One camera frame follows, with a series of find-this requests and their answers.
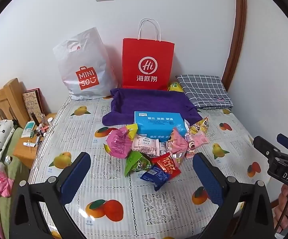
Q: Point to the white ointment tube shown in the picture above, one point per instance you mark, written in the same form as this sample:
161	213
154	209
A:
30	144

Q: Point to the wooden bed headboard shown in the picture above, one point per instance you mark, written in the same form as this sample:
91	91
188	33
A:
7	99

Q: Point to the blue tissue box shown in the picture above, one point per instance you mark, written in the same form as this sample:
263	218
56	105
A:
156	124

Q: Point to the salmon pink snack packet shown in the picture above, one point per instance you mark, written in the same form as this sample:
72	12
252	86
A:
177	143

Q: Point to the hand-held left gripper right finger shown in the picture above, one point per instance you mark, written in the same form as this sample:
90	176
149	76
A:
206	176

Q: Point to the teal white box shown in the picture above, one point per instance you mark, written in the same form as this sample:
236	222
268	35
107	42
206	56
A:
28	129

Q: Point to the wooden nightstand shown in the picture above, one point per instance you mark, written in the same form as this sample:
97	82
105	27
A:
24	151

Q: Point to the brown wooden door frame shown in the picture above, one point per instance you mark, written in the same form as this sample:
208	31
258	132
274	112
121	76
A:
236	42

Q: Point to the yellow green snack packet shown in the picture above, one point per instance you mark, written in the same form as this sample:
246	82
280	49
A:
175	87

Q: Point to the red snack packet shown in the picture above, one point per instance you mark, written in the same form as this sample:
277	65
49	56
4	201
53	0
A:
167	166

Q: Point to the small clear bottle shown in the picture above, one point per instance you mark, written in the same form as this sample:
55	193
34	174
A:
44	122

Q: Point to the green quilt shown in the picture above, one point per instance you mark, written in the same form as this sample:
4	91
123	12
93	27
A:
17	176

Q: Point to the white plastic shopping bag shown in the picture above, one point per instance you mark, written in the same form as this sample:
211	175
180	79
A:
84	54

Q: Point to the red paper carrier bag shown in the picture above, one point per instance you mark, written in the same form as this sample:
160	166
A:
147	52

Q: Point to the grey checked folded cloth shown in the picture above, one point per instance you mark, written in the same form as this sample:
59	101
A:
203	89

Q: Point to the magenta snack packet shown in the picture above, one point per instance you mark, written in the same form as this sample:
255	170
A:
119	142

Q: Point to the white strawberry snack packet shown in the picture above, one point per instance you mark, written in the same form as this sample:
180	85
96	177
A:
190	149

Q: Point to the dark blue snack packet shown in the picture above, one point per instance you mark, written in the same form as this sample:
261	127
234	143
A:
154	176

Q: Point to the patterned brown book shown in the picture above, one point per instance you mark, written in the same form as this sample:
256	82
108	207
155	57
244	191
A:
32	104

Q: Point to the purple towel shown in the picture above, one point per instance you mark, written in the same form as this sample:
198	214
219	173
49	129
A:
146	102

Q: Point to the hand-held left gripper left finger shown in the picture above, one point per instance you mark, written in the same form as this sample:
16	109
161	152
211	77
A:
75	176

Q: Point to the light pink small packet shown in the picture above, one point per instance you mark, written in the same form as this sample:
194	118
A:
200	139

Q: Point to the pale pink snack packet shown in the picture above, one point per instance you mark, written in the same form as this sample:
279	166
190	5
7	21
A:
145	144

